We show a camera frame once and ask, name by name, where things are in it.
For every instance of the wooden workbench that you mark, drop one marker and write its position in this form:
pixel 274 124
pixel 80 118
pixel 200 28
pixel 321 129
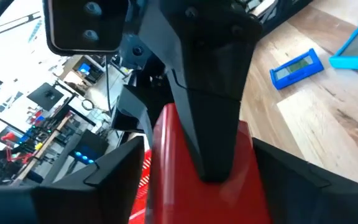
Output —
pixel 42 149

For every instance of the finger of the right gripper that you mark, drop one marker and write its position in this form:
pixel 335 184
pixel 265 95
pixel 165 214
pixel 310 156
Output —
pixel 210 77
pixel 129 115

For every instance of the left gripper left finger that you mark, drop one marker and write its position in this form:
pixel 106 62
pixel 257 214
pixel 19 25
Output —
pixel 73 205

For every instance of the dark blue digital timer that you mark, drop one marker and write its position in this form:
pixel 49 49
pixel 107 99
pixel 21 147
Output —
pixel 297 70

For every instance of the black computer monitor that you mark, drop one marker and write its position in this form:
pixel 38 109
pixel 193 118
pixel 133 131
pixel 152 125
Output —
pixel 45 96

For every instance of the dark red adapter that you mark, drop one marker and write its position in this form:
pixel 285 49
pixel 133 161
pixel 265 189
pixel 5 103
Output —
pixel 179 193

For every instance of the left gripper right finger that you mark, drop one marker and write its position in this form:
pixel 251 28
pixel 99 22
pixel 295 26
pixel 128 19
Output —
pixel 306 202

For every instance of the red plastic mesh basket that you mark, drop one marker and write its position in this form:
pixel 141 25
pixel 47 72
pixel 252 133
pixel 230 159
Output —
pixel 140 193

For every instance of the red background robot arm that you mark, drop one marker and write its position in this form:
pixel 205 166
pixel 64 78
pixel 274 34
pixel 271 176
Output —
pixel 8 137

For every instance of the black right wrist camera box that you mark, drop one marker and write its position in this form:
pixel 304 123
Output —
pixel 73 28

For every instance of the black box with blue lights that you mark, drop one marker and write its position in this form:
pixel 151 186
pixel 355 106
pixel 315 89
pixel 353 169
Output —
pixel 89 146

